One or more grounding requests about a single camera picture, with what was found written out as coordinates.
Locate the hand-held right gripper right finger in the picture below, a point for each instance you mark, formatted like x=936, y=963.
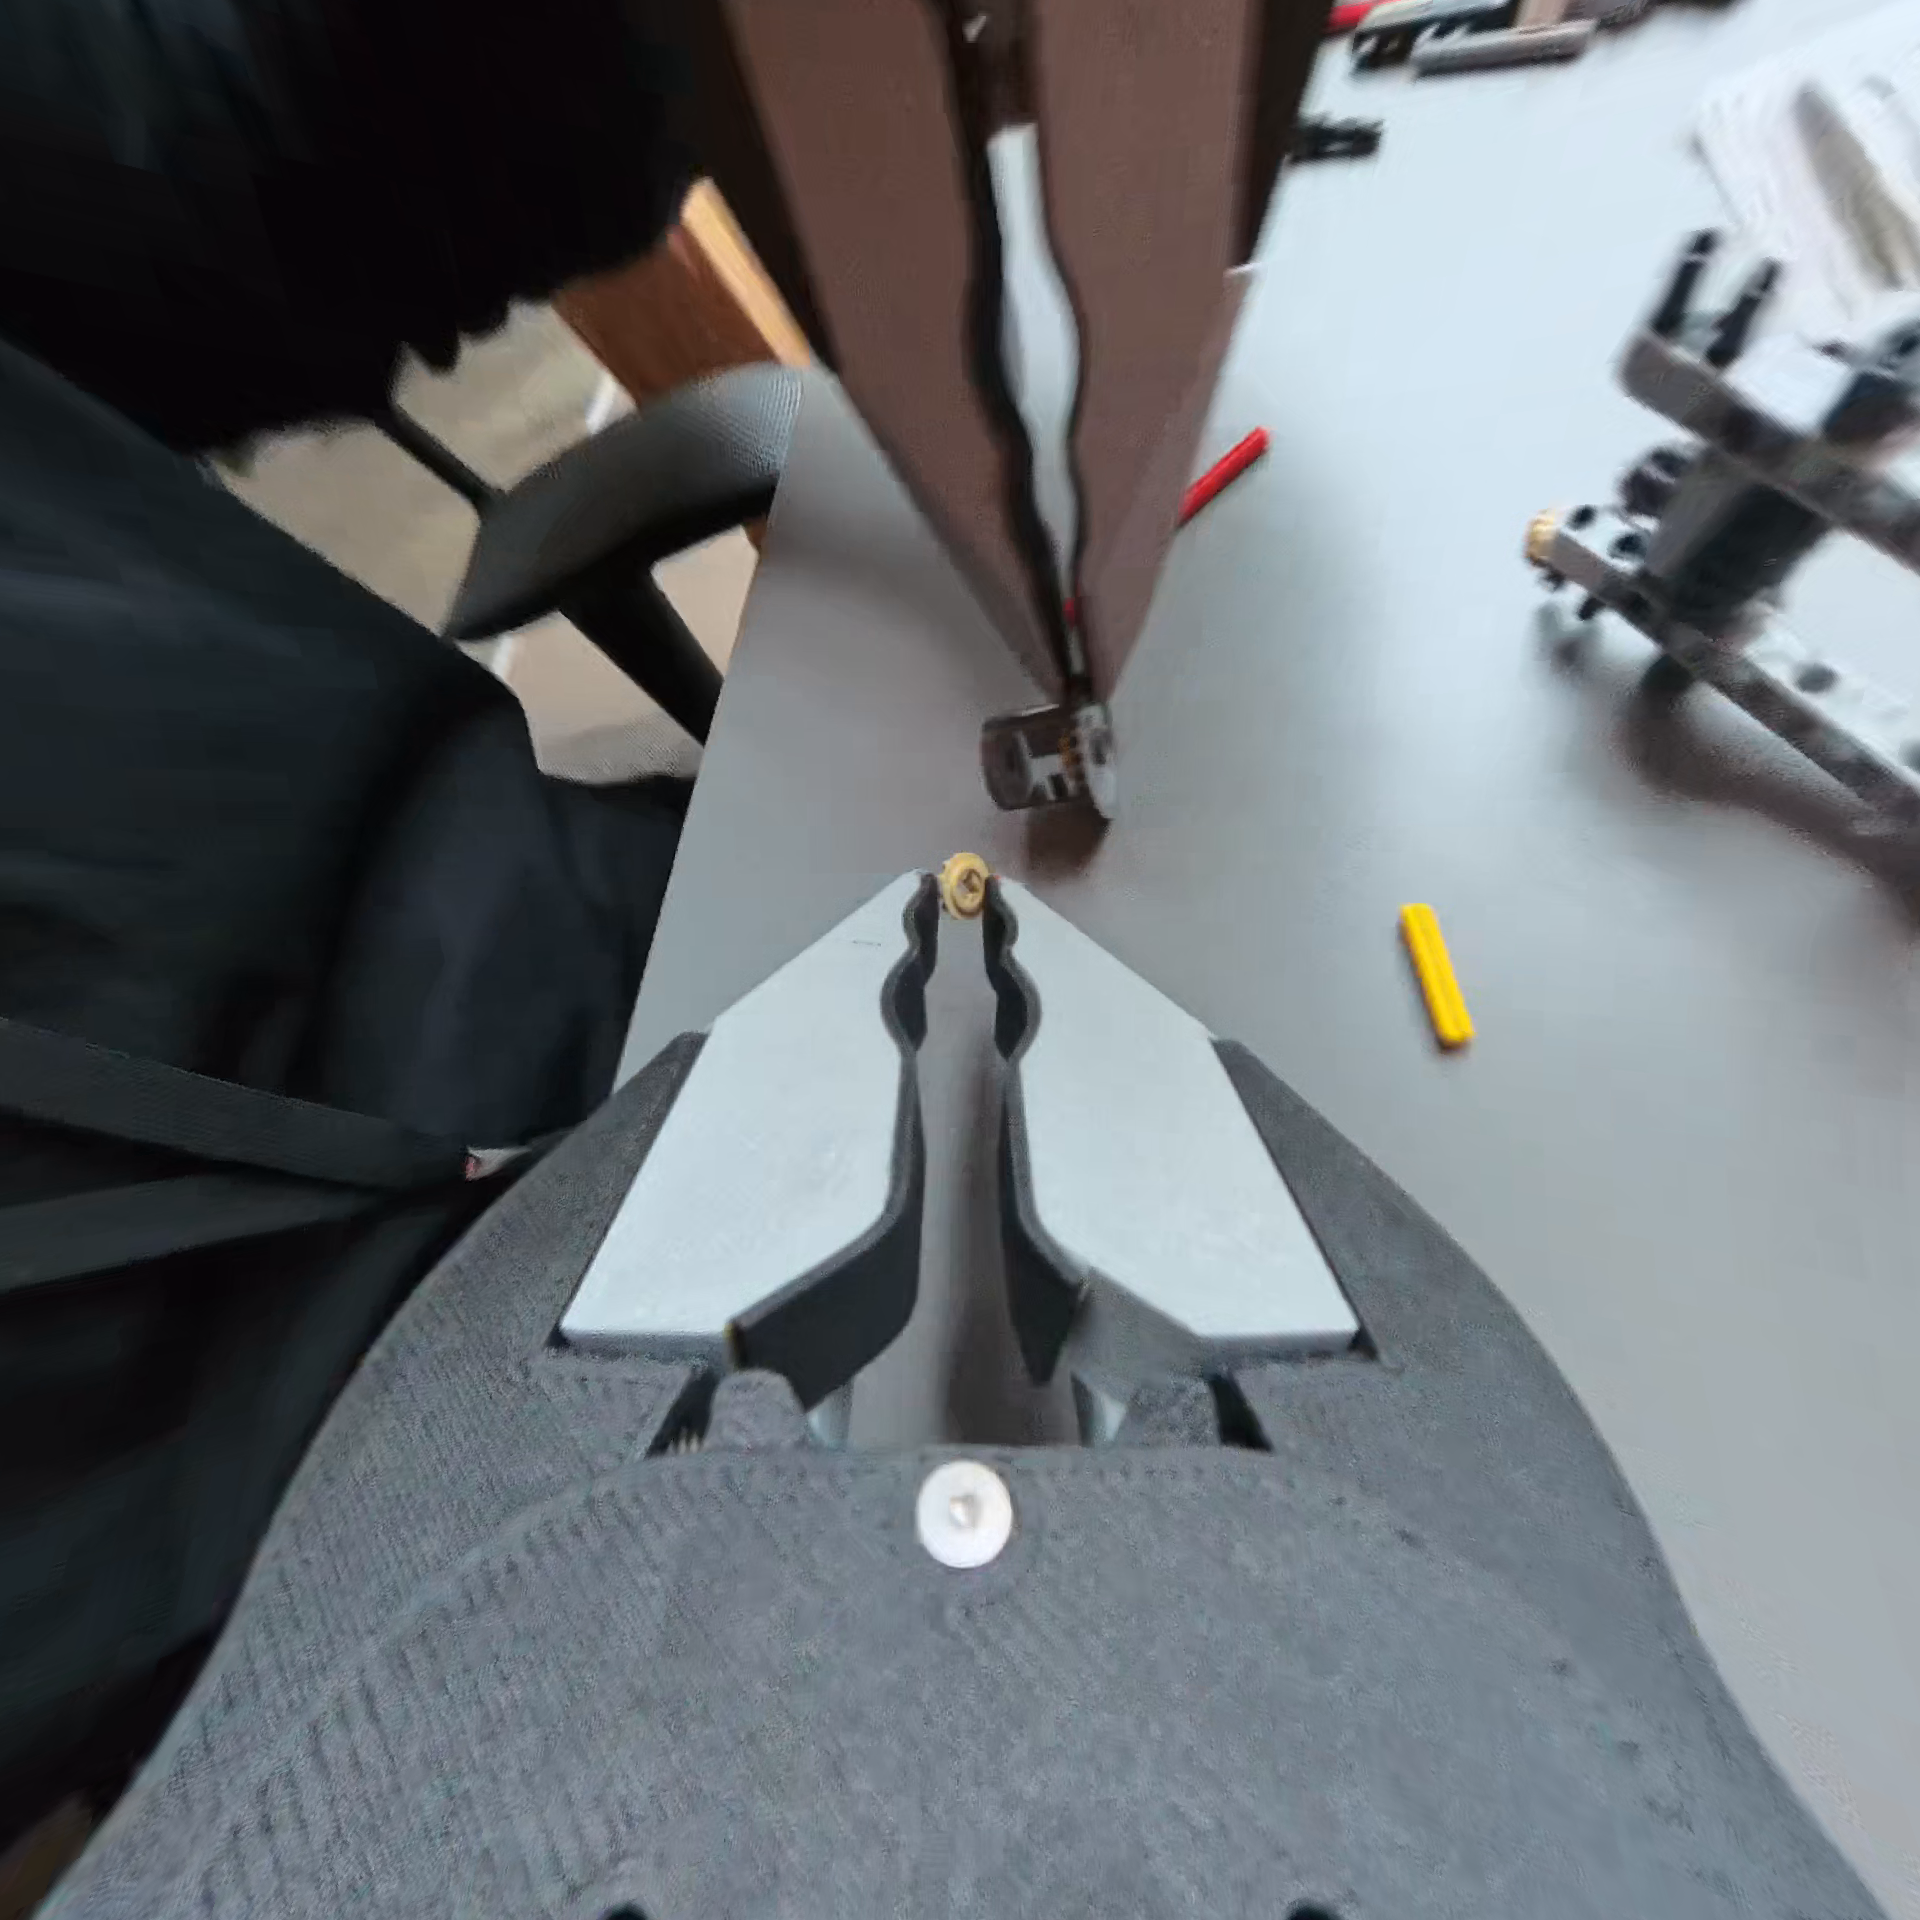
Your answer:
x=1171, y=1185

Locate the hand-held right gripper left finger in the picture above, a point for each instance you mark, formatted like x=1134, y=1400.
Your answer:
x=763, y=1185

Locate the red lego axle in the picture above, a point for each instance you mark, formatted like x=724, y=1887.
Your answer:
x=1223, y=476

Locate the lego instruction booklet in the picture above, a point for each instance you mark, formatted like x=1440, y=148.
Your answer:
x=1828, y=135

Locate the pile of loose lego pieces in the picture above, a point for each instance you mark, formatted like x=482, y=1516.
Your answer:
x=1499, y=31

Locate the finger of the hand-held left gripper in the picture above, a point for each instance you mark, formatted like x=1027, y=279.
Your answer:
x=870, y=225
x=1171, y=225

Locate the yellow lego axle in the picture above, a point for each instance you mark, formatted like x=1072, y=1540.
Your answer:
x=1436, y=975

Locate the black lego pin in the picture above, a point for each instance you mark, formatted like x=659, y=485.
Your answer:
x=1335, y=138

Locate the brown wooden cabinet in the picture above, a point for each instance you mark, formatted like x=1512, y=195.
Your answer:
x=675, y=299

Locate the grey lego frame assembly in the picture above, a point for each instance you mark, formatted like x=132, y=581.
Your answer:
x=1755, y=524

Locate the black office chair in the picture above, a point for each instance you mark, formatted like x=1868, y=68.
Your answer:
x=628, y=493

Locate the tan lego bevel gear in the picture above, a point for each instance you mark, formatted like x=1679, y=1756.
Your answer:
x=962, y=884
x=1542, y=535

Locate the person's left forearm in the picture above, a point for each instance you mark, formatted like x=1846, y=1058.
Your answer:
x=300, y=181

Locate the grey lego differential gear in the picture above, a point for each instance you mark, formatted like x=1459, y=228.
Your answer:
x=1049, y=756

